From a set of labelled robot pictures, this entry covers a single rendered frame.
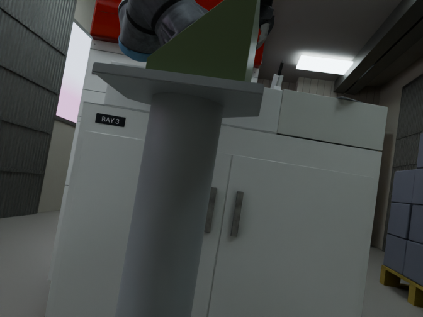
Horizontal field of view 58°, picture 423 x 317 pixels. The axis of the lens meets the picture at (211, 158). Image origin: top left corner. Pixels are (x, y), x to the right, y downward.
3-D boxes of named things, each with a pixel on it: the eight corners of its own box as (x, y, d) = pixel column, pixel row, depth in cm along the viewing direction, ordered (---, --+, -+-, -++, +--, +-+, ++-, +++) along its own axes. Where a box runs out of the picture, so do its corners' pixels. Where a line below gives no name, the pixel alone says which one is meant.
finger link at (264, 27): (262, 55, 133) (266, 29, 133) (265, 49, 127) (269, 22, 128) (253, 53, 133) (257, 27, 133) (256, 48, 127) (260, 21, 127)
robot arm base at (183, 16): (225, 11, 80) (197, -25, 81) (165, 51, 79) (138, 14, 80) (223, 43, 95) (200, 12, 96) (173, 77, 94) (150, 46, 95)
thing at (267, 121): (108, 109, 128) (116, 68, 129) (270, 136, 131) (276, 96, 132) (102, 104, 119) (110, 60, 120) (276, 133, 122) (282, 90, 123)
